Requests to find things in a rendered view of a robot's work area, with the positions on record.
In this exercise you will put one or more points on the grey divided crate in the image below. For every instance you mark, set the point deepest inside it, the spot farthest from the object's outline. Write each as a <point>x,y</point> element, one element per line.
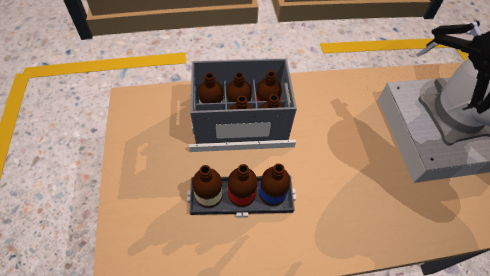
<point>218,124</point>

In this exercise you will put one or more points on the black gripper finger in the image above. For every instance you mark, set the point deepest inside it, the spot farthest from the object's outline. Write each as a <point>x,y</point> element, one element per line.
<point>478,94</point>
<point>454,42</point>

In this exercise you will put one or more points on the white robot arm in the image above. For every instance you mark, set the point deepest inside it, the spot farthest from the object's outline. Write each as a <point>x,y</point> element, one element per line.
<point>462,124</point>

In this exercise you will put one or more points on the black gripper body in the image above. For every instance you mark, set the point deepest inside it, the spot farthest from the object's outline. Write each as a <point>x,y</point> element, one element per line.
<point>477,41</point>

